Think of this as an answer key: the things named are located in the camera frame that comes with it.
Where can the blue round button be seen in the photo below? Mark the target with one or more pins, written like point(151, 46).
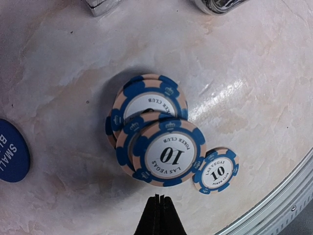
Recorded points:
point(14, 153)

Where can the aluminium poker chip case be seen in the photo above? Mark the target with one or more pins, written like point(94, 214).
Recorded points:
point(209, 7)

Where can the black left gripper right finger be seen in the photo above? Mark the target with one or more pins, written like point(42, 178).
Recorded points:
point(168, 220)

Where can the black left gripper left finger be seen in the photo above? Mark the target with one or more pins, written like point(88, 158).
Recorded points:
point(149, 221)

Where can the single black white chip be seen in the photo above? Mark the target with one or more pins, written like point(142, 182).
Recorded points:
point(218, 169)

